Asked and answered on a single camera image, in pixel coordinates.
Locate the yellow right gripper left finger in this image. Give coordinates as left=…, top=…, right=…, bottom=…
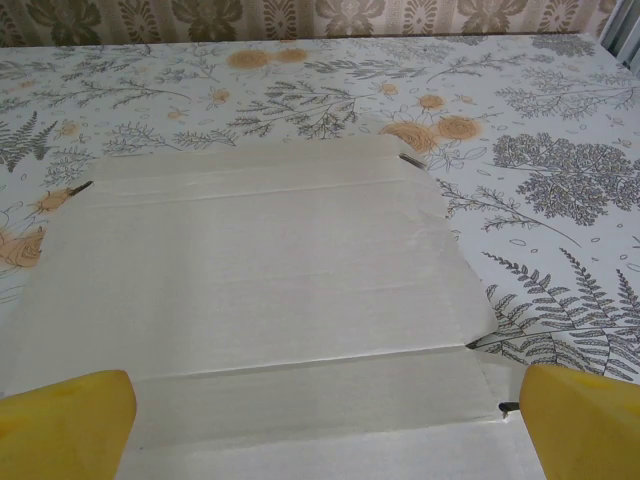
left=0, top=369, right=138, bottom=480

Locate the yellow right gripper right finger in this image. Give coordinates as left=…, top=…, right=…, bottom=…
left=518, top=363, right=640, bottom=480

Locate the white cloth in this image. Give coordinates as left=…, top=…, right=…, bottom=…
left=0, top=134, right=545, bottom=480

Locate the floral patterned table cover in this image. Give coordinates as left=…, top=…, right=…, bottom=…
left=0, top=32, right=640, bottom=401

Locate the aluminium frame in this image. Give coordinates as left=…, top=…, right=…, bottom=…
left=601, top=0, right=640, bottom=71

